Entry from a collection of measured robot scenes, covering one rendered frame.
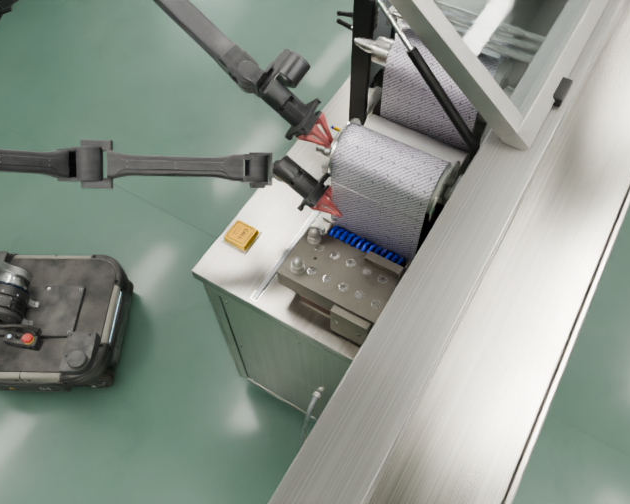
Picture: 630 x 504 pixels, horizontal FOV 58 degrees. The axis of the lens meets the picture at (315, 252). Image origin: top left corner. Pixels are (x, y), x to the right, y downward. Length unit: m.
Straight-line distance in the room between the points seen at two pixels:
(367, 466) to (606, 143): 0.82
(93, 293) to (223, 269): 0.96
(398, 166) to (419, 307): 0.62
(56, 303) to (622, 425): 2.25
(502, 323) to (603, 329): 1.81
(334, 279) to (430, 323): 0.75
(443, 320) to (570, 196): 0.50
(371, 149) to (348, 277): 0.33
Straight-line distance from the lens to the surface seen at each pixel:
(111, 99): 3.51
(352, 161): 1.29
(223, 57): 1.36
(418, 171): 1.25
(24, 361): 2.44
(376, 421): 0.63
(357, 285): 1.40
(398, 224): 1.35
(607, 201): 1.14
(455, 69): 0.81
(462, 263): 0.72
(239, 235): 1.62
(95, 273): 2.51
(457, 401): 0.88
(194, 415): 2.41
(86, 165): 1.39
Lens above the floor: 2.26
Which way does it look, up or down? 58 degrees down
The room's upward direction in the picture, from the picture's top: 2 degrees counter-clockwise
